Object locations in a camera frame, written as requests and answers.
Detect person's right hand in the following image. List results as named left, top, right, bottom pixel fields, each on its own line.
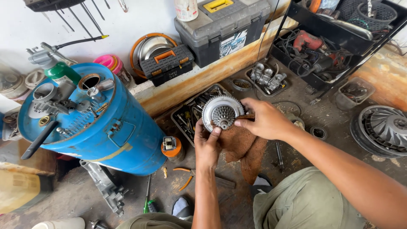
left=234, top=97, right=297, bottom=141

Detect person's left hand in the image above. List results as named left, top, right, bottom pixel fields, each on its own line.
left=194, top=118, right=223, bottom=170

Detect brown cloth rag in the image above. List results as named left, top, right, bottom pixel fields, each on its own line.
left=219, top=114, right=268, bottom=186

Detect metal clutch gear assembly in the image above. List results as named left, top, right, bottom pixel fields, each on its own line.
left=202, top=95, right=246, bottom=133

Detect round grey metal part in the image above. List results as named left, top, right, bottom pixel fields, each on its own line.
left=286, top=113, right=306, bottom=130

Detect orange capped can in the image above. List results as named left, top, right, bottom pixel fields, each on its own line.
left=161, top=136, right=186, bottom=163

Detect dark metal rod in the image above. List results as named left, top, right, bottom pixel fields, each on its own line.
left=275, top=140, right=285, bottom=172

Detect metal tray of tools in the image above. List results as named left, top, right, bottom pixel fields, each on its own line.
left=171, top=83, right=233, bottom=147

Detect grey carburetor bank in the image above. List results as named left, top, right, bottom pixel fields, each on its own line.
left=251, top=63, right=287, bottom=94

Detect grey tray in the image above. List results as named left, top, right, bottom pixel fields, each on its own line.
left=245, top=62, right=289, bottom=97

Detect round tin of screws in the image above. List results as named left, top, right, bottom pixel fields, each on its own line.
left=230, top=78, right=253, bottom=92

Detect person's left sandal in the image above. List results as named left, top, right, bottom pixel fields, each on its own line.
left=172, top=196, right=193, bottom=220

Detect person's sandal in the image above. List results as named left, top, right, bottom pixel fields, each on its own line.
left=172, top=196, right=193, bottom=220
left=250, top=173, right=273, bottom=200

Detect person's right sandal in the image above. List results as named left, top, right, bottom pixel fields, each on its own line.
left=250, top=173, right=273, bottom=200

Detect blue metal drum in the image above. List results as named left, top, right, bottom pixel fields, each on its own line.
left=17, top=63, right=167, bottom=176

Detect black rack of tools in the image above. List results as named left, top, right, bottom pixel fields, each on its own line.
left=270, top=0, right=407, bottom=100

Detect person's left trouser leg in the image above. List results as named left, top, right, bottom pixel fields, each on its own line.
left=116, top=212, right=193, bottom=229

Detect person's trouser leg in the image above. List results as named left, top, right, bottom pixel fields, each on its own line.
left=116, top=212, right=193, bottom=229
left=253, top=167, right=367, bottom=229

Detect person's right trouser leg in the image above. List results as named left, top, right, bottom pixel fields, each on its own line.
left=253, top=167, right=367, bottom=229

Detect clear plastic tub of parts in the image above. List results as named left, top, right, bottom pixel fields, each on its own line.
left=335, top=77, right=376, bottom=111

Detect grey engine crankcase cover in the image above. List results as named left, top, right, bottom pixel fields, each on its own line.
left=79, top=160, right=128, bottom=217

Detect black tyre with finned pulley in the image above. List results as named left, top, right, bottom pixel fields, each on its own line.
left=350, top=105, right=407, bottom=159

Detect steel bowl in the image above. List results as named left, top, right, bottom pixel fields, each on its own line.
left=136, top=36, right=175, bottom=64

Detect pink lidded jar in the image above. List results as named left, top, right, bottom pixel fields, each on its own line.
left=93, top=54, right=133, bottom=88

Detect small metal fitting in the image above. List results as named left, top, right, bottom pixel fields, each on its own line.
left=89, top=219, right=109, bottom=229

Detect long metal coil spring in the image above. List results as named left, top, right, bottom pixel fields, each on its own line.
left=57, top=110, right=97, bottom=138

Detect white plastic bottle red label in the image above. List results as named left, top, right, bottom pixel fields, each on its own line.
left=174, top=0, right=199, bottom=22

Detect grey carburetor body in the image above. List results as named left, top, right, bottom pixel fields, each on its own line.
left=33, top=80, right=84, bottom=117

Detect green spray can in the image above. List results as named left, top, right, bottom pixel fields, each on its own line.
left=44, top=62, right=82, bottom=86

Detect white lidded jar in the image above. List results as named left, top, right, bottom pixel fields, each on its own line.
left=25, top=69, right=47, bottom=90

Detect yellow plastic jerrycan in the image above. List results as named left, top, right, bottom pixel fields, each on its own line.
left=0, top=162, right=56, bottom=214

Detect grey metal engine part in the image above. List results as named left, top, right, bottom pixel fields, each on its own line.
left=1, top=106, right=23, bottom=142

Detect clear plastic jar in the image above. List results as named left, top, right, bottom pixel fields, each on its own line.
left=0, top=62, right=30, bottom=100

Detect thin black cable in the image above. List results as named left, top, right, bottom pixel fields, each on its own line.
left=254, top=0, right=302, bottom=117

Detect orange handled pliers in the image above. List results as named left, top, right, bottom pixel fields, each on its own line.
left=173, top=168, right=196, bottom=191

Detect small black bearing ring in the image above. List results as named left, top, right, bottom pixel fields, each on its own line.
left=308, top=125, right=328, bottom=141

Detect green handled screwdriver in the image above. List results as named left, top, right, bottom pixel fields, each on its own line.
left=143, top=174, right=158, bottom=214

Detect small black toolbox orange handle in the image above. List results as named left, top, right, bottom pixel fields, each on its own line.
left=139, top=45, right=195, bottom=87

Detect large grey toolbox yellow handle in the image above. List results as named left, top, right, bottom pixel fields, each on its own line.
left=174, top=0, right=271, bottom=68

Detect orange hose coil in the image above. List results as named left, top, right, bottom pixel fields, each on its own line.
left=130, top=33, right=178, bottom=79

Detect black tool handle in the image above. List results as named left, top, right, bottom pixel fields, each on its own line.
left=21, top=121, right=60, bottom=160

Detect black hose yellow tip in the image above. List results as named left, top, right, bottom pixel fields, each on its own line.
left=52, top=35, right=109, bottom=51

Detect wall rack of hanging tools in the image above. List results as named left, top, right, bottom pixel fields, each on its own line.
left=24, top=0, right=110, bottom=42

